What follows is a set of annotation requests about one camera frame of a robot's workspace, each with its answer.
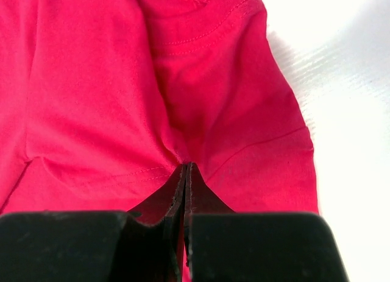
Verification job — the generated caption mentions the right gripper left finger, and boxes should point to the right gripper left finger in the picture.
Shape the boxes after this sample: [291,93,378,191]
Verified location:
[1,165,186,281]

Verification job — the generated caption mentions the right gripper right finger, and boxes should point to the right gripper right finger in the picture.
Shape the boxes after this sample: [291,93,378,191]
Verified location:
[184,163,348,281]

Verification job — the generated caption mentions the pink t-shirt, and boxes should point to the pink t-shirt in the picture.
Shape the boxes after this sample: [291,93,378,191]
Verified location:
[1,0,318,217]

